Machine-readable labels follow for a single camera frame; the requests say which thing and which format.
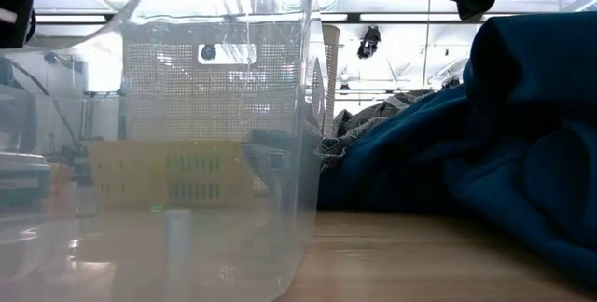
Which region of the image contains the small white tube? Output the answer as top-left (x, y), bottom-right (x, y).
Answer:
top-left (162, 208), bottom-right (195, 302)

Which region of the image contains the orange pill bottle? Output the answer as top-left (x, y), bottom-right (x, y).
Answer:
top-left (46, 164), bottom-right (79, 217)

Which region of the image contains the white perforated laundry basket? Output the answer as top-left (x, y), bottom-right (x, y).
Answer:
top-left (121, 21), bottom-right (342, 141)

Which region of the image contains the teal first aid kit box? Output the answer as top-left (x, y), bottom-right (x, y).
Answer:
top-left (0, 151), bottom-right (53, 210)

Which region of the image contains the clear plastic bin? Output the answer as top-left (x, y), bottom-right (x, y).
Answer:
top-left (0, 0), bottom-right (324, 302)

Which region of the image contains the black hanging device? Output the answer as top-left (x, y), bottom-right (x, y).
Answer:
top-left (356, 25), bottom-right (382, 60)

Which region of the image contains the grey patterned garment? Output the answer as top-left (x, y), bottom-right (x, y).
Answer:
top-left (242, 89), bottom-right (435, 191)

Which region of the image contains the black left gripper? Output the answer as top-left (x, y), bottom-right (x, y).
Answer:
top-left (0, 0), bottom-right (36, 50)

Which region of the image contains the small yellow plastic basket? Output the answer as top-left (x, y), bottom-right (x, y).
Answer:
top-left (87, 139), bottom-right (257, 209)

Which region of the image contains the dark blue garment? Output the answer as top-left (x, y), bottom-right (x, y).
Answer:
top-left (316, 10), bottom-right (597, 289)

